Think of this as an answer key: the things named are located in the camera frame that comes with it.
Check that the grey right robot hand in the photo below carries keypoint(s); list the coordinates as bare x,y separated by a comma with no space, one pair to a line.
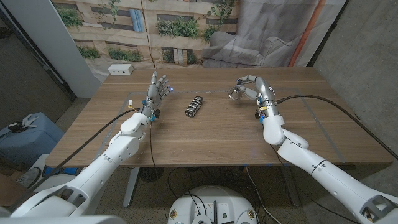
265,93

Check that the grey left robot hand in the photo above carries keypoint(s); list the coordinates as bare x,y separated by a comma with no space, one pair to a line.
153,93

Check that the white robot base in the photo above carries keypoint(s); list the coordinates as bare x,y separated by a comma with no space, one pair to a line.
211,199

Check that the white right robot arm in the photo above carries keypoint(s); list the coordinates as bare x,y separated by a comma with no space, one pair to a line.
298,155

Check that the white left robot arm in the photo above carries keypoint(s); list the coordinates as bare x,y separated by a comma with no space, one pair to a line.
102,168

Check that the black golf ball box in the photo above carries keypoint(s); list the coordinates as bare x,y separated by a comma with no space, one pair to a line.
194,106

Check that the brown cardboard box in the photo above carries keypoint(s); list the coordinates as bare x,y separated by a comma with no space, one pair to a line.
12,189

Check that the white power strip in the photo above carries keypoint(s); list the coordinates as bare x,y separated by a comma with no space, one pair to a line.
120,69

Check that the printed fabric backdrop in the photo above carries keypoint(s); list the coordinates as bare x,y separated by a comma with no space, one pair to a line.
192,34

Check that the black round floor disc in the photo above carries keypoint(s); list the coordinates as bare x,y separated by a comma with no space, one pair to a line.
151,174

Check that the grey table leg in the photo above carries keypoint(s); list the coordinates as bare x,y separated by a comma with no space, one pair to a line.
290,186
132,186

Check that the white pillar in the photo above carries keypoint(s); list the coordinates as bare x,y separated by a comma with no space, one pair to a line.
56,40

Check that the blue plastic container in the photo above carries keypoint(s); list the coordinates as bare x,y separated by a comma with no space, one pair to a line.
34,140

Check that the white wheeled cart base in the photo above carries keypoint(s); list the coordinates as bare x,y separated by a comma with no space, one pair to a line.
59,180

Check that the black and white tool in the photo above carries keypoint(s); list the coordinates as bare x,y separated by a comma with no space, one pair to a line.
23,123

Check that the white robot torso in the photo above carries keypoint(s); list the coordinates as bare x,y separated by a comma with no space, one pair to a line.
62,220

